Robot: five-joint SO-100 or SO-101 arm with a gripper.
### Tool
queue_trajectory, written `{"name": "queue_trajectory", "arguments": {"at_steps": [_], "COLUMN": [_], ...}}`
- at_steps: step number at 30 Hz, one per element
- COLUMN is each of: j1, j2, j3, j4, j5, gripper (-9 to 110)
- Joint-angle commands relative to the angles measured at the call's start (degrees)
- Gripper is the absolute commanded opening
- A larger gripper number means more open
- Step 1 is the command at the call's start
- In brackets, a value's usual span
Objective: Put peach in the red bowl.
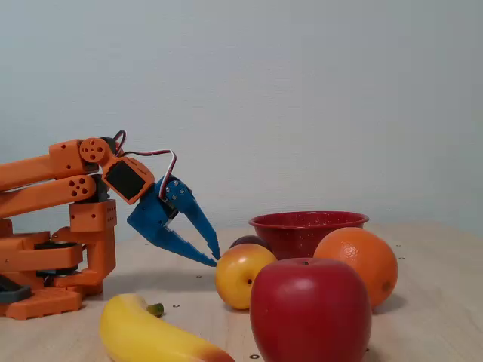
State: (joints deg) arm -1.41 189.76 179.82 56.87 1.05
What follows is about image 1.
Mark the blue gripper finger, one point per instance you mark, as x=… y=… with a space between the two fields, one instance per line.
x=186 y=203
x=181 y=245

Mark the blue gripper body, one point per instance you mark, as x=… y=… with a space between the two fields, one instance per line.
x=150 y=223

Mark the yellow orange toy peach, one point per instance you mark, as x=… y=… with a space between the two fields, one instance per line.
x=234 y=279

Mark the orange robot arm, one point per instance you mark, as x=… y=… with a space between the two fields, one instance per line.
x=34 y=166

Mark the orange robot base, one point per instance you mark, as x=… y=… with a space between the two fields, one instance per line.
x=41 y=305

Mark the red speckled bowl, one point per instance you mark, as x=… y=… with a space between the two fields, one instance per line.
x=298 y=234

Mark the dark purple toy plum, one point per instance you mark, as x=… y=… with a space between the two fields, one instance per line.
x=251 y=240

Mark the yellow toy banana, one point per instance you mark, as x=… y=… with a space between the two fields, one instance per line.
x=132 y=332

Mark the red toy apple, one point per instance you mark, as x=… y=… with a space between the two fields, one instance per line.
x=309 y=313

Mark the dark grey table clamp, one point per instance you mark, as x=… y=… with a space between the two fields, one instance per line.
x=19 y=294

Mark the toy orange fruit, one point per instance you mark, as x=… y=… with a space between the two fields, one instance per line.
x=362 y=260

